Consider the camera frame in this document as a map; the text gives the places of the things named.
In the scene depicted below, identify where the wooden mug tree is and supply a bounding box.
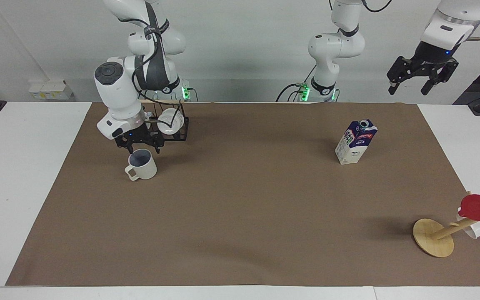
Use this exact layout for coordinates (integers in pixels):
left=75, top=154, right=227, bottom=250
left=412, top=191, right=480, bottom=258

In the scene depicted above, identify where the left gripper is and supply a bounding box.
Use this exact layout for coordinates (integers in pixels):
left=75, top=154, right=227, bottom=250
left=387, top=40, right=460, bottom=96

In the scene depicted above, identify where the white wall socket box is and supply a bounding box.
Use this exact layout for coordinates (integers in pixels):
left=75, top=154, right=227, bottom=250
left=28, top=80, right=75, bottom=101

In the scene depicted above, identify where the black wire cup rack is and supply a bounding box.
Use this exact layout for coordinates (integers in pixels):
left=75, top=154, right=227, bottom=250
left=139, top=99, right=190, bottom=143

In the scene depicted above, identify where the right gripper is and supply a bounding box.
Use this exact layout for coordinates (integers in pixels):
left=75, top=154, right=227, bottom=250
left=115, top=125, right=166, bottom=155

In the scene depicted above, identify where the small white cup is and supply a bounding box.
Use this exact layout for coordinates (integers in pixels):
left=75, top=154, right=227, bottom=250
left=456, top=212, right=480, bottom=239

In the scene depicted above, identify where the white and blue milk carton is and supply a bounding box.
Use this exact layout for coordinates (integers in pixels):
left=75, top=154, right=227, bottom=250
left=334, top=119, right=379, bottom=165

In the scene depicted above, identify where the white bowl in rack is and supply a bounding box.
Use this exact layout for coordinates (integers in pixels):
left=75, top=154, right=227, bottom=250
left=157, top=108, right=183, bottom=135

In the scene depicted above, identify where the cream ceramic mug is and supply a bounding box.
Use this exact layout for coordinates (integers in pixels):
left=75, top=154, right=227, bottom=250
left=124, top=149, right=158, bottom=181

